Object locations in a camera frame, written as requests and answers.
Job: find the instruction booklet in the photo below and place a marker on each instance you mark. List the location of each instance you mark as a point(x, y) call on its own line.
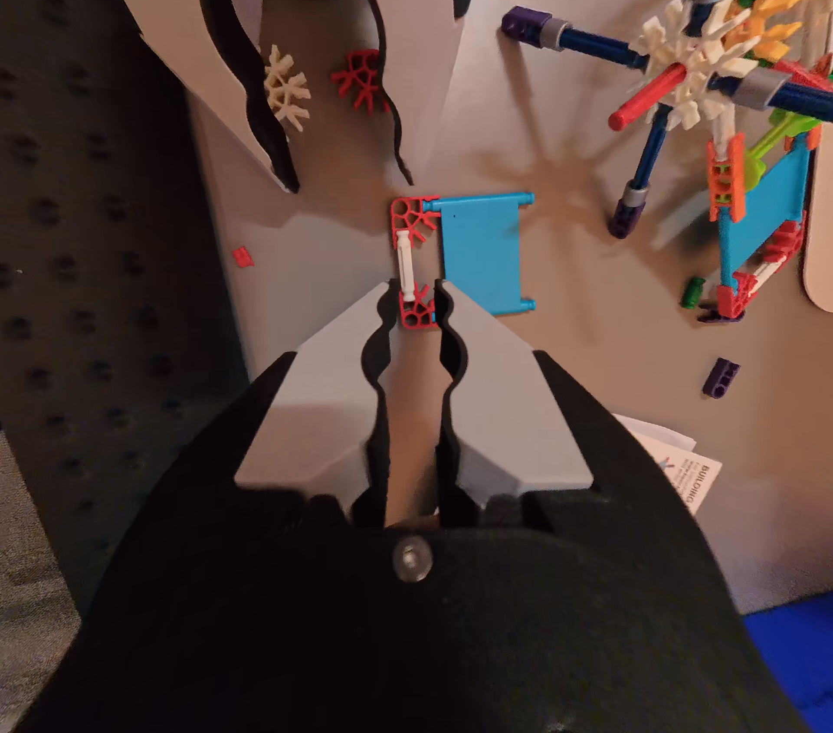
point(696, 479)

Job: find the colourful toy windmill model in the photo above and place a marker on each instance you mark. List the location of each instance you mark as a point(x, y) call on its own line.
point(690, 66)

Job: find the green short toy rod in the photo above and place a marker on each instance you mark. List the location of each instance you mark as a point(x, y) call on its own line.
point(693, 293)

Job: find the white snowflake toy connector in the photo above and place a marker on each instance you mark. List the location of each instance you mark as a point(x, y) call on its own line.
point(286, 89)

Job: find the purple toy connector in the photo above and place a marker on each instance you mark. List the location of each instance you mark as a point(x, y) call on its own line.
point(721, 378)

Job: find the blue container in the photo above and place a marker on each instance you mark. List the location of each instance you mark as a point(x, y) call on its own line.
point(800, 668)

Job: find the black perforated board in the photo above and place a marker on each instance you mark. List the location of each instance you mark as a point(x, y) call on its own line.
point(97, 225)

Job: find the red toy connector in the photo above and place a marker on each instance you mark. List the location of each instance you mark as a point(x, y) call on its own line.
point(423, 218)
point(416, 316)
point(361, 76)

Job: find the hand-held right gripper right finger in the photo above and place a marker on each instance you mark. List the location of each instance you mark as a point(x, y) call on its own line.
point(514, 421)

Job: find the blue toy panel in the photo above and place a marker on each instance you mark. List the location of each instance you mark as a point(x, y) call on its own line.
point(481, 251)

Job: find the small red toy piece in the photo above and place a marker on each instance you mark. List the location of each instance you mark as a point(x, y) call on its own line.
point(243, 257)

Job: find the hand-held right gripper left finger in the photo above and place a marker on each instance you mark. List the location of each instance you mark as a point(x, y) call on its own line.
point(312, 421)

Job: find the white toy rod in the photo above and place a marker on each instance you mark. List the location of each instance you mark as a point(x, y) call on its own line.
point(406, 264)

